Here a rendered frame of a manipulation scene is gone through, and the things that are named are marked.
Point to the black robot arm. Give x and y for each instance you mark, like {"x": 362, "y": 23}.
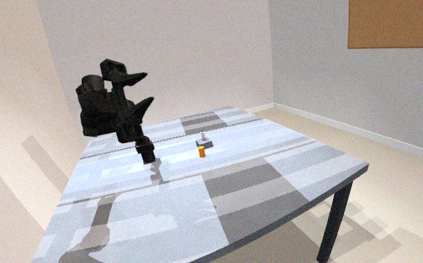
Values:
{"x": 91, "y": 98}

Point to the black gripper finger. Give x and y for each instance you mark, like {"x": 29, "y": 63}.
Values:
{"x": 126, "y": 79}
{"x": 135, "y": 114}

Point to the orange translucent cylinder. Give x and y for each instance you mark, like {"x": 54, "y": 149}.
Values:
{"x": 201, "y": 152}

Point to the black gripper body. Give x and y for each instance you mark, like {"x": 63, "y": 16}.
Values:
{"x": 116, "y": 101}

